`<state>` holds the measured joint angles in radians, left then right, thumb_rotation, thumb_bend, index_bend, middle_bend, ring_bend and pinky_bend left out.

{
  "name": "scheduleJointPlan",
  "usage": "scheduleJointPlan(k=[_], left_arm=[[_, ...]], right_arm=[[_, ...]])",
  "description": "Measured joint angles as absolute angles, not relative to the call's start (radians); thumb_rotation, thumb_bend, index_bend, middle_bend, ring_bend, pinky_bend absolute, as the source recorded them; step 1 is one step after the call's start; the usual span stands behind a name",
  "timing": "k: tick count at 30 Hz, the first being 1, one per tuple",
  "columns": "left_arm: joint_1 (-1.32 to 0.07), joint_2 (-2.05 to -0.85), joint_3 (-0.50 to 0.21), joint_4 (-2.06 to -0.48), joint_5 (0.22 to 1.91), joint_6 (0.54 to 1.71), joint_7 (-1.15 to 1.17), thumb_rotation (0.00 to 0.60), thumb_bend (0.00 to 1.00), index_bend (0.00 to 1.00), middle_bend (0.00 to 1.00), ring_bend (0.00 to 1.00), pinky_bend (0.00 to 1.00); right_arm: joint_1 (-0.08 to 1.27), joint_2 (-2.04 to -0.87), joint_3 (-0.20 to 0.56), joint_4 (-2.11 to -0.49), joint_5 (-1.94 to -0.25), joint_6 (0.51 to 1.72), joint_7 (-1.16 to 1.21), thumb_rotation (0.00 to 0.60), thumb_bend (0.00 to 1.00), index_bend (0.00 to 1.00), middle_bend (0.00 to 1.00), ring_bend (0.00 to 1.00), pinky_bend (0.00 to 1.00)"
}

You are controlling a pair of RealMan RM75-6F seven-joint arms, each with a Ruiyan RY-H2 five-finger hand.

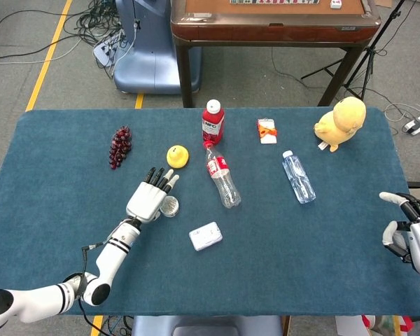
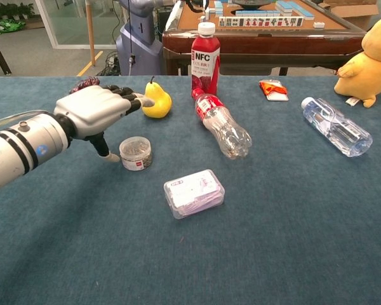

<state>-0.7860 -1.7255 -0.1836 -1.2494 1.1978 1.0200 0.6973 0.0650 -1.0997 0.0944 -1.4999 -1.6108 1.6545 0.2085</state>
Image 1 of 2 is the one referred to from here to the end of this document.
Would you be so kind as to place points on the single mahjong tile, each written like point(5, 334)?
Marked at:
point(335, 3)

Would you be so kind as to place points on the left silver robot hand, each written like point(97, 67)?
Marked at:
point(148, 199)

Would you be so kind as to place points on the yellow rubber duck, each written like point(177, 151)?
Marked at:
point(178, 157)

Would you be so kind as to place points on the white orange snack packet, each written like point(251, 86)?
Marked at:
point(267, 131)

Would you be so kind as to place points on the black tripod stand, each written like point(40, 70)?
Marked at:
point(364, 56)

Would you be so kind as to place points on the red juice bottle white cap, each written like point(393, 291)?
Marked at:
point(213, 122)

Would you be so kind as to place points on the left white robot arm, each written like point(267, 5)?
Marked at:
point(73, 276)

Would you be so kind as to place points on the dark red plastic grapes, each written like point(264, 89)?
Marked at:
point(120, 147)

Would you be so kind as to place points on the yellow plush chick toy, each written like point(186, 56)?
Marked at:
point(341, 124)

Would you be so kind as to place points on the blue table cloth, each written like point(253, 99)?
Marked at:
point(266, 273)

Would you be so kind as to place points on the row of mahjong tiles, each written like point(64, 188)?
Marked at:
point(274, 1)

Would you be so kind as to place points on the grey power strip with plugs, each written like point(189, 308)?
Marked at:
point(108, 47)

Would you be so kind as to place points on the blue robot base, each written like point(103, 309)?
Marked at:
point(150, 59)

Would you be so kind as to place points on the empty cola bottle red label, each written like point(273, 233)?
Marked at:
point(222, 175)

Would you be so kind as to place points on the small transparent round container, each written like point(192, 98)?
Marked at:
point(171, 206)

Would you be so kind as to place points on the brown mahjong table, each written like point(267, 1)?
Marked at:
point(273, 31)

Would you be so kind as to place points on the clear water bottle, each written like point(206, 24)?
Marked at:
point(298, 177)

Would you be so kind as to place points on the grey blue robot torso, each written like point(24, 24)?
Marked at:
point(206, 326)

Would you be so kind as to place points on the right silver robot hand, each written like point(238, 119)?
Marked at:
point(414, 234)

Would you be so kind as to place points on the white rectangular pack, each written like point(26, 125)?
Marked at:
point(205, 236)

